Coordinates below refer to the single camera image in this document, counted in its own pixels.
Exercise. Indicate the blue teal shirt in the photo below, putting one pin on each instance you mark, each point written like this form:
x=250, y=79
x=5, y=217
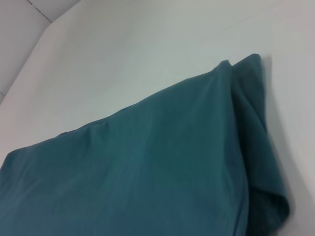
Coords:
x=147, y=172

